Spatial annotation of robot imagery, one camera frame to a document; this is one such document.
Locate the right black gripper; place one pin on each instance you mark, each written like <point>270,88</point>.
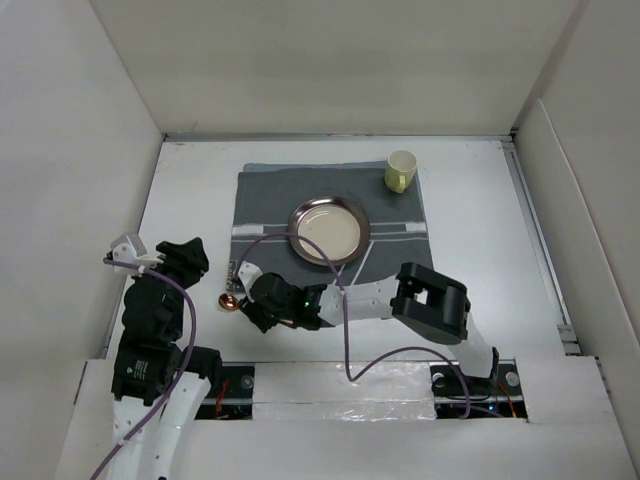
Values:
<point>253,310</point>

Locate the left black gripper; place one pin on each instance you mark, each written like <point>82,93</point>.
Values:
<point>187,258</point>

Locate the copper spoon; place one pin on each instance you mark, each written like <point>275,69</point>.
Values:
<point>230,302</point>

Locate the grey striped cloth placemat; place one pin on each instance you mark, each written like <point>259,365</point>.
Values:
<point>268,194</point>

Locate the round metal plate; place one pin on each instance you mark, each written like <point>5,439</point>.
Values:
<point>338,226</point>

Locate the pale green cup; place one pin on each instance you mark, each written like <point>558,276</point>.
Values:
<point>400,170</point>

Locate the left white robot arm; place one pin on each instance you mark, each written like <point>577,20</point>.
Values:
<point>157,386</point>

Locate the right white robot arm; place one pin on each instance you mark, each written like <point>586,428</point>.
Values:
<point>432,305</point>

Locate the white foil-covered front block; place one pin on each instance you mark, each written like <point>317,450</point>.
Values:
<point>320,391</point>

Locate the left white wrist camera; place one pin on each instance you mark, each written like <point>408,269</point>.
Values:
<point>129,256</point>

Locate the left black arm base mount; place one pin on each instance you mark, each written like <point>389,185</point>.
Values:
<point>231,394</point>

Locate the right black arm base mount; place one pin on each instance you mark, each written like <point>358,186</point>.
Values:
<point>499,396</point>

